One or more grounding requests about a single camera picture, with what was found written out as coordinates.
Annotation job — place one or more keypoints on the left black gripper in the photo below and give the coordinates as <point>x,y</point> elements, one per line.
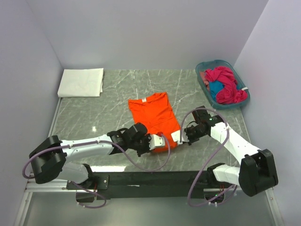
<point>139,152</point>

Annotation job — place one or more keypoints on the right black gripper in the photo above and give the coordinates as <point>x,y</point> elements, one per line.
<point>190,141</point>

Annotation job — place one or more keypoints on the orange t-shirt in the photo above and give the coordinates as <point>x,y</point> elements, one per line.
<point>156,114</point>

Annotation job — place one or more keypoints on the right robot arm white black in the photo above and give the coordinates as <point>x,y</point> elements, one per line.
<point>256,171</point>

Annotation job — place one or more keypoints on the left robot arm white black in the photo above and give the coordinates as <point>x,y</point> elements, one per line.
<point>53,157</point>

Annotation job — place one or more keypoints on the blue t-shirt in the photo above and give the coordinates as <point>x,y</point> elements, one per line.
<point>215,87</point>

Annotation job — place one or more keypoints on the black base crossbar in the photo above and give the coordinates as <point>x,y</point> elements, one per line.
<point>108,185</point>

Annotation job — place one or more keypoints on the magenta t-shirt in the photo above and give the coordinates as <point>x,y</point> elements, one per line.
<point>230,94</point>

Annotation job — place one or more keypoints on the teal plastic laundry basket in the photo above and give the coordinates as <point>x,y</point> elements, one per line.
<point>201,67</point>

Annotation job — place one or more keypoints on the pink garment in basket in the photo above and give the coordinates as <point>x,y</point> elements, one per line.
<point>205,81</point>

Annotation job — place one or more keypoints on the folded white t-shirt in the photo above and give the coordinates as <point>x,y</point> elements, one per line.
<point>81,83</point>

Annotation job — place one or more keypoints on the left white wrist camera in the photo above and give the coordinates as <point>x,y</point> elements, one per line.
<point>156,142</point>

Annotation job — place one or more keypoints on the aluminium frame rails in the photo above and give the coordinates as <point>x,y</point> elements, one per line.
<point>77,118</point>

